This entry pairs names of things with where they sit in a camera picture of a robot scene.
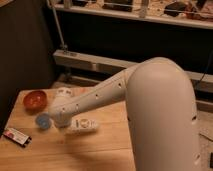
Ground white plastic bottle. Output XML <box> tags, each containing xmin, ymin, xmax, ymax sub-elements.
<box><xmin>65</xmin><ymin>118</ymin><xmax>99</xmax><ymax>134</ymax></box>

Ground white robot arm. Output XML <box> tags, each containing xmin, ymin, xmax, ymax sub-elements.
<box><xmin>49</xmin><ymin>57</ymin><xmax>201</xmax><ymax>171</ymax></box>

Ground blue plastic cup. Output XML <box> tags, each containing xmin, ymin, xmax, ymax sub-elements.
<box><xmin>35</xmin><ymin>113</ymin><xmax>52</xmax><ymax>130</ymax></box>

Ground orange bowl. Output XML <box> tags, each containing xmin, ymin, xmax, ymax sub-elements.
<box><xmin>23</xmin><ymin>90</ymin><xmax>47</xmax><ymax>111</ymax></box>

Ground black white red box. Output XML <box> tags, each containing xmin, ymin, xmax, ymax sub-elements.
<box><xmin>3</xmin><ymin>128</ymin><xmax>32</xmax><ymax>147</ymax></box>

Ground white metal shelf frame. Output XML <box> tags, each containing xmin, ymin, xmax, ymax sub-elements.
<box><xmin>46</xmin><ymin>0</ymin><xmax>213</xmax><ymax>113</ymax></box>

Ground black cable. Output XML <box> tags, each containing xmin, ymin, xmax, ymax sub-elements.
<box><xmin>194</xmin><ymin>43</ymin><xmax>213</xmax><ymax>93</ymax></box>

